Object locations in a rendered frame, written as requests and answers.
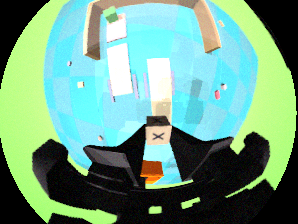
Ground cream strip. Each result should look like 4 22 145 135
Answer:
146 57 173 124

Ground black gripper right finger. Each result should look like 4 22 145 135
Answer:
169 124 234 183

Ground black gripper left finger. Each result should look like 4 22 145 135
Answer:
84 124 146 185

